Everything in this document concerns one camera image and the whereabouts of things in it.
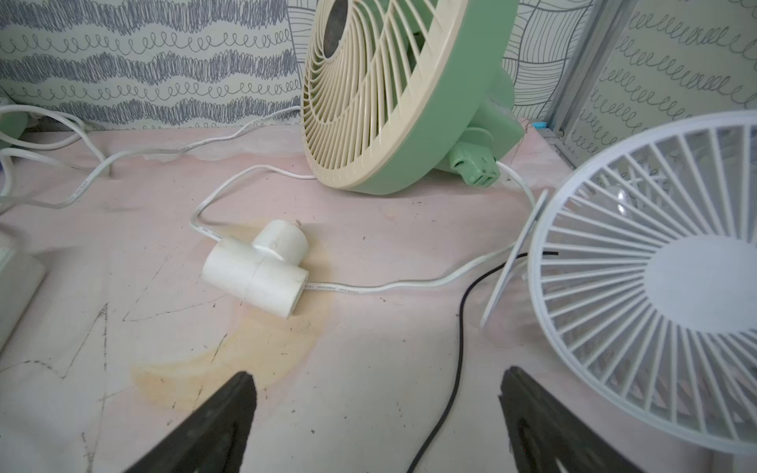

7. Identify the white PVC tee fitting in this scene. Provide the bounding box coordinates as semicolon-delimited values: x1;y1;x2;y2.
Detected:
201;220;309;318

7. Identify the white power strip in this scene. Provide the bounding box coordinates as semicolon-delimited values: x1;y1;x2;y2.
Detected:
0;246;45;348

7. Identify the white fan power cable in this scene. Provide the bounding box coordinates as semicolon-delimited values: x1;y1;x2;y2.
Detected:
0;104;536;295

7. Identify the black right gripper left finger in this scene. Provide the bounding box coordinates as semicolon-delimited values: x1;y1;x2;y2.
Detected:
128;372;257;472

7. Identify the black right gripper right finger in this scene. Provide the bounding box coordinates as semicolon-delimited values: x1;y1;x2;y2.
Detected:
499;367;640;473

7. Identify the green cream fan right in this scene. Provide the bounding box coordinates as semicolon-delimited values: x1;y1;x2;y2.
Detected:
302;1;524;195

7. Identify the small white desk fan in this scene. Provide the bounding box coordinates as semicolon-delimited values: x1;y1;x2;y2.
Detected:
512;110;756;455

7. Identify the black usb cable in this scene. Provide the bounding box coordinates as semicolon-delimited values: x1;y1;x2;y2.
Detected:
406;250;559;473

